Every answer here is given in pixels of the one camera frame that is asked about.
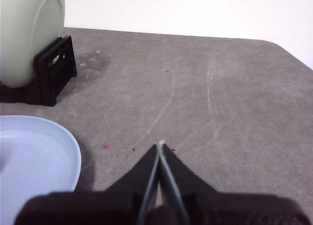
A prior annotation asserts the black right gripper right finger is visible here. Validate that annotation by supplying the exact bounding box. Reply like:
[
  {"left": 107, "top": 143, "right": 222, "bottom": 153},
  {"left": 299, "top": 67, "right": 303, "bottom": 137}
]
[{"left": 156, "top": 143, "right": 312, "bottom": 225}]

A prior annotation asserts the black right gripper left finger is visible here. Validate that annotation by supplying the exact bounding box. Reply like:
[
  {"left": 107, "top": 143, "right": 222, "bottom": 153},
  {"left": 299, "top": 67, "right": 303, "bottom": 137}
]
[{"left": 14, "top": 143, "right": 162, "bottom": 225}]

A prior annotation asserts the blue plate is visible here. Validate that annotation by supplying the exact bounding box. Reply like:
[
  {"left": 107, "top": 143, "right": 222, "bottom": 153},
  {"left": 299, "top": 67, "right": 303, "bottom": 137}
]
[{"left": 0, "top": 115, "right": 82, "bottom": 225}]

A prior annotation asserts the black plate rack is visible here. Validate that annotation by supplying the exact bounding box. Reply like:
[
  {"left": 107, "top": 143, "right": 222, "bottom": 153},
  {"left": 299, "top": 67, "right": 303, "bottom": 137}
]
[{"left": 0, "top": 35, "right": 78, "bottom": 107}]

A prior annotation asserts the pale green plate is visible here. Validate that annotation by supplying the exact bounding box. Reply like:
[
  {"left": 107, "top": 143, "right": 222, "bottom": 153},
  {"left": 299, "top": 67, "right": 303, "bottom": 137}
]
[{"left": 0, "top": 0, "right": 66, "bottom": 89}]

